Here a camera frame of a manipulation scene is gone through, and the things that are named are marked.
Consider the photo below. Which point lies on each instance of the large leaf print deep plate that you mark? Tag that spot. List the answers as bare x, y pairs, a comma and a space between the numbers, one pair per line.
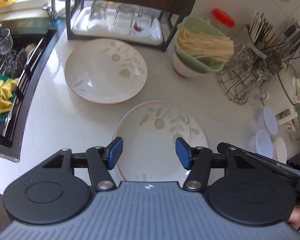
95, 80

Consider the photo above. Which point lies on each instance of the steel wool scourer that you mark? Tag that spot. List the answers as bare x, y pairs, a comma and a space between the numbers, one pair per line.
15, 62

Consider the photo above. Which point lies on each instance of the yellow cloth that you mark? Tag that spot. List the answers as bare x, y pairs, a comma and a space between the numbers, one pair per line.
2, 97

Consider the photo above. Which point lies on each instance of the red lid clear jar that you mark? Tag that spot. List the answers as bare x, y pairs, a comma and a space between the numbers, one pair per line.
223, 17

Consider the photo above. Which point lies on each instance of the translucent plastic bowl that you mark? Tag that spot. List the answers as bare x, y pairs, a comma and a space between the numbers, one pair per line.
281, 151
262, 143
267, 120

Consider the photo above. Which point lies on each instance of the white ceramic bowl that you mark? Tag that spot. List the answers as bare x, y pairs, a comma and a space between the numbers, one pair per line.
183, 67

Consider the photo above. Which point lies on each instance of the white plastic tray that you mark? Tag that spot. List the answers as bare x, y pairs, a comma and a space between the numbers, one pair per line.
80, 28

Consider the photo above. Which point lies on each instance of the black sink drain rack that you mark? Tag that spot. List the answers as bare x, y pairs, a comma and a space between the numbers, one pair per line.
25, 80

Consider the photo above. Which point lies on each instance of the small stemmed glass cup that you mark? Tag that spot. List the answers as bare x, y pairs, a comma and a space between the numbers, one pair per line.
2, 41

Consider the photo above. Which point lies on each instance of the person's right hand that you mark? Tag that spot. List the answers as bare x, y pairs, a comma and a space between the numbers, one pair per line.
296, 217

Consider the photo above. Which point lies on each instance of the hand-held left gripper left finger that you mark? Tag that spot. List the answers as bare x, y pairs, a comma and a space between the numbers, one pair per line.
114, 152

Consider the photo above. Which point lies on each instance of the dried noodles bundle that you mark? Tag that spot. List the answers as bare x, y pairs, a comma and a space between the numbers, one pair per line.
205, 45

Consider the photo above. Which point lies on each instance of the leaf print plate blue rim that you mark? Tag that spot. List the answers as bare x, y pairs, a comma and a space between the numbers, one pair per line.
150, 145

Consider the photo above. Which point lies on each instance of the white enamel pot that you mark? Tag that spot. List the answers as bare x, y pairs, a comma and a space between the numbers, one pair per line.
286, 85

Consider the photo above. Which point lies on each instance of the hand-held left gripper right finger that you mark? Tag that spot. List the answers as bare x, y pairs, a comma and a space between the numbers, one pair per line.
183, 153

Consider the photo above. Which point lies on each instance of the green plastic colander basket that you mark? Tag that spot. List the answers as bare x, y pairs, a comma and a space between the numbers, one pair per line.
202, 66

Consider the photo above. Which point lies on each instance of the chrome tap with blue base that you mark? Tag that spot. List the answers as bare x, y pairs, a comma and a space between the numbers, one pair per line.
53, 10

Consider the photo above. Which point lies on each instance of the utensil holder with chopsticks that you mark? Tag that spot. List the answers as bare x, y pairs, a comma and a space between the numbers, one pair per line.
272, 40

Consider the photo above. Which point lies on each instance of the cream ceramic spoon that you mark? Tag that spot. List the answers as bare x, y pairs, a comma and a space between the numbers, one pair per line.
297, 90

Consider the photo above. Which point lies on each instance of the clear drinking glass red mark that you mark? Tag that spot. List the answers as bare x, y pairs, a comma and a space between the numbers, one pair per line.
143, 23

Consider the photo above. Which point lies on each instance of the floral print cup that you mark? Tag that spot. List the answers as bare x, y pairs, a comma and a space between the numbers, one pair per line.
288, 126

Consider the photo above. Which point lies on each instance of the dish brush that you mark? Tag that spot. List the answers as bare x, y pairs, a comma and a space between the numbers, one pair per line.
30, 51

